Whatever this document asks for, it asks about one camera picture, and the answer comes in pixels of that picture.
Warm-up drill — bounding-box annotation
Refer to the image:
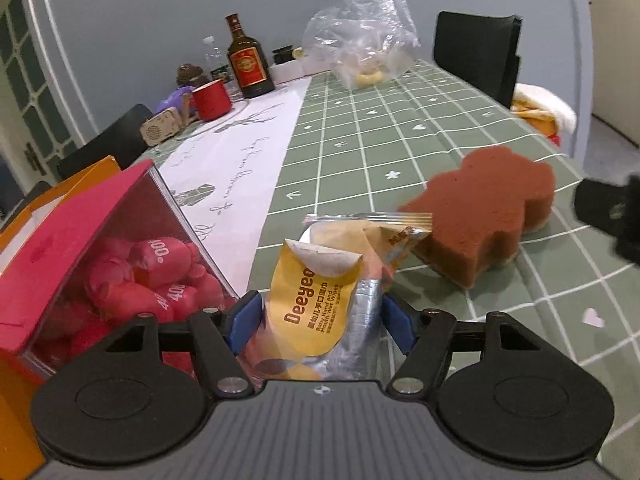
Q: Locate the green checked tablecloth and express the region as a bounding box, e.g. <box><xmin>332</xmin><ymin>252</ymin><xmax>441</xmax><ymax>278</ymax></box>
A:
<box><xmin>135</xmin><ymin>57</ymin><xmax>640</xmax><ymax>480</ymax></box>

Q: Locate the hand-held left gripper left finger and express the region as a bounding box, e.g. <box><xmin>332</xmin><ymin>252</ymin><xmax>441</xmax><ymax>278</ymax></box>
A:
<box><xmin>100</xmin><ymin>289</ymin><xmax>266</xmax><ymax>399</ymax></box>

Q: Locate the brown figurine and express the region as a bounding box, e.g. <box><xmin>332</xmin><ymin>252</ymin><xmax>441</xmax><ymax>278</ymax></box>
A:
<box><xmin>177</xmin><ymin>63</ymin><xmax>209</xmax><ymax>88</ymax></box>

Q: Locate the clear water bottle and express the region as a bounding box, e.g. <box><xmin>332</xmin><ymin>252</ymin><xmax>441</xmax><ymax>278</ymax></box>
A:
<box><xmin>202</xmin><ymin>36</ymin><xmax>241</xmax><ymax>99</ymax></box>

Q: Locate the black chair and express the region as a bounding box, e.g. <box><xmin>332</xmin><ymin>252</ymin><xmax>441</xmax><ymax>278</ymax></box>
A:
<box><xmin>56</xmin><ymin>104</ymin><xmax>155</xmax><ymax>182</ymax></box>
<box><xmin>434</xmin><ymin>11</ymin><xmax>524</xmax><ymax>110</ymax></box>

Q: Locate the ring-shaped bread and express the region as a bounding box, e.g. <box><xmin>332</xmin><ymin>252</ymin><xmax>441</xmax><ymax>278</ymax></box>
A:
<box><xmin>352</xmin><ymin>67</ymin><xmax>389</xmax><ymax>87</ymax></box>

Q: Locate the purple toy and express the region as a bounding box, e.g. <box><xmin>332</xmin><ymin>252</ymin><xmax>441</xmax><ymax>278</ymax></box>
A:
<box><xmin>152</xmin><ymin>85</ymin><xmax>194</xmax><ymax>117</ymax></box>

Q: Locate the red mug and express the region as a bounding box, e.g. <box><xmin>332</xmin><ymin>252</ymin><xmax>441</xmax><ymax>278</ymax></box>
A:
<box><xmin>189</xmin><ymin>80</ymin><xmax>234</xmax><ymax>122</ymax></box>

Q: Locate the red box with clear window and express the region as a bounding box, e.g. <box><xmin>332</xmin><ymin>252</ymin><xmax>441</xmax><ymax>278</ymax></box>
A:
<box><xmin>0</xmin><ymin>160</ymin><xmax>241</xmax><ymax>380</ymax></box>

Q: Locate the white fluffy cushion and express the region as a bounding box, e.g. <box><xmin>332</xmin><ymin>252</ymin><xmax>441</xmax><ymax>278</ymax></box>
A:
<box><xmin>510</xmin><ymin>82</ymin><xmax>577</xmax><ymax>134</ymax></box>

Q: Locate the brown bear-shaped sponge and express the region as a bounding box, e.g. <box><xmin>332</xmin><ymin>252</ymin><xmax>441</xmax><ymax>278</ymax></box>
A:
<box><xmin>397</xmin><ymin>147</ymin><xmax>557</xmax><ymax>289</ymax></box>

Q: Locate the glass-paned door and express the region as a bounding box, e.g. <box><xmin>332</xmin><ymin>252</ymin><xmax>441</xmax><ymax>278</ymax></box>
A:
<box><xmin>0</xmin><ymin>0</ymin><xmax>101</xmax><ymax>197</ymax></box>

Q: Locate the large clear plastic bag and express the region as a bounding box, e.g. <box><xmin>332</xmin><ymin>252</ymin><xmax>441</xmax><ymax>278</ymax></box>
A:
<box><xmin>302</xmin><ymin>0</ymin><xmax>422</xmax><ymax>91</ymax></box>

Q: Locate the white printed table runner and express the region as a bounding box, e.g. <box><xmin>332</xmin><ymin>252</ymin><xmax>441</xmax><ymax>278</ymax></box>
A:
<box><xmin>155</xmin><ymin>77</ymin><xmax>314</xmax><ymax>302</ymax></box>

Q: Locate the yellow wet wipes packet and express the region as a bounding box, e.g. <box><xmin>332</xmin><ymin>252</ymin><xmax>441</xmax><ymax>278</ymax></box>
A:
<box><xmin>247</xmin><ymin>212</ymin><xmax>434</xmax><ymax>397</ymax></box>

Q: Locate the wooden speaker box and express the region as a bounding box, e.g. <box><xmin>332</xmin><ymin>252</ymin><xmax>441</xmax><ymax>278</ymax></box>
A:
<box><xmin>140</xmin><ymin>108</ymin><xmax>184</xmax><ymax>149</ymax></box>

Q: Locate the orange cardboard box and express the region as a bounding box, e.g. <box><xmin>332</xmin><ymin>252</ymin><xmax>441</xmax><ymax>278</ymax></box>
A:
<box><xmin>0</xmin><ymin>156</ymin><xmax>122</xmax><ymax>480</ymax></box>

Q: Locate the door handle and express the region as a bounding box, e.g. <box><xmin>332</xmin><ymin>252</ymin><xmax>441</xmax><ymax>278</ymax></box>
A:
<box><xmin>24</xmin><ymin>142</ymin><xmax>47</xmax><ymax>177</ymax></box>

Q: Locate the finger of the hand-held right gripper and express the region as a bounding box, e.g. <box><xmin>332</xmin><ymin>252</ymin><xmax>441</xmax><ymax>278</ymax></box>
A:
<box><xmin>573</xmin><ymin>174</ymin><xmax>640</xmax><ymax>264</ymax></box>

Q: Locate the yellow patterned cushion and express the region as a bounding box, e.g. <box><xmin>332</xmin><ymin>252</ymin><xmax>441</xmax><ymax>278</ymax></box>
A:
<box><xmin>511</xmin><ymin>95</ymin><xmax>559</xmax><ymax>136</ymax></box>

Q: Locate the cream door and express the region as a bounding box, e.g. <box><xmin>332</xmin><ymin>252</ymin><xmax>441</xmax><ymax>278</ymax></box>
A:
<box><xmin>580</xmin><ymin>0</ymin><xmax>640</xmax><ymax>147</ymax></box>

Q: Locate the white box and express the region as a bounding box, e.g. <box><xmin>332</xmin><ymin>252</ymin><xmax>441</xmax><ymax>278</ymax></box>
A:
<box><xmin>270</xmin><ymin>57</ymin><xmax>327</xmax><ymax>84</ymax></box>

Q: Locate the brown liquor bottle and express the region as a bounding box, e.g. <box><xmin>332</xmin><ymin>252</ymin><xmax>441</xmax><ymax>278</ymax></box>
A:
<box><xmin>225</xmin><ymin>13</ymin><xmax>275</xmax><ymax>100</ymax></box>

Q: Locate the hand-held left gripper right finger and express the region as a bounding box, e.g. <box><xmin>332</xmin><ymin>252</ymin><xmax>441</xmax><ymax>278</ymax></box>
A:
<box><xmin>381</xmin><ymin>294</ymin><xmax>545</xmax><ymax>399</ymax></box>

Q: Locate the pile of pink capsules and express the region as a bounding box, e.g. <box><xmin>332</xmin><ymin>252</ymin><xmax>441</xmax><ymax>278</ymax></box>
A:
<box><xmin>30</xmin><ymin>237</ymin><xmax>227</xmax><ymax>367</ymax></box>

